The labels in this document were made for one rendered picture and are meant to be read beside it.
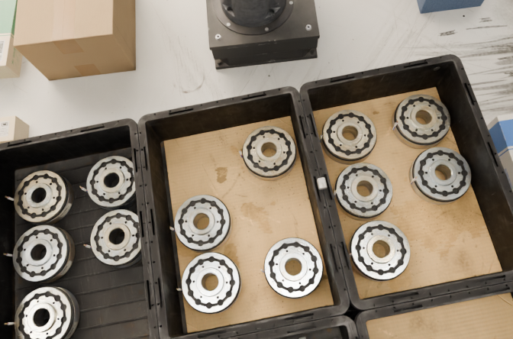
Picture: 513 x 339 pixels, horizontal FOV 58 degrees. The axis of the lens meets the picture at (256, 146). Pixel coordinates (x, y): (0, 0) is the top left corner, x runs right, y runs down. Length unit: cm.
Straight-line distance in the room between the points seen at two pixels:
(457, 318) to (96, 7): 95
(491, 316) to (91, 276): 71
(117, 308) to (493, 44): 101
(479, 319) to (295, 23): 69
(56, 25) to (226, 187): 52
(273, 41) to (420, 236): 51
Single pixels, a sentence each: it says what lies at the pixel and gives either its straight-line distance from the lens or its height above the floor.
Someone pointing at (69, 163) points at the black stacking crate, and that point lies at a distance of 100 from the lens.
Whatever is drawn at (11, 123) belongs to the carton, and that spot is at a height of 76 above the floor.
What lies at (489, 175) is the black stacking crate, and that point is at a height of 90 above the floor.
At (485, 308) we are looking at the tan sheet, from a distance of 92.
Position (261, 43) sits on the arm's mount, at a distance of 106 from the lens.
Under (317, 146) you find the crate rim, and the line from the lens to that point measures 80.
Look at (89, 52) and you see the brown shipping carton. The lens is 113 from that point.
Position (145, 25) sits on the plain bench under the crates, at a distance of 125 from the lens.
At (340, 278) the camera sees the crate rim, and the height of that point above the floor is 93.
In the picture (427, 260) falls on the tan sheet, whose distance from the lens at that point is 89.
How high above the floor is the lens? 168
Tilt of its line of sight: 70 degrees down
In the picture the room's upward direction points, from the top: 11 degrees counter-clockwise
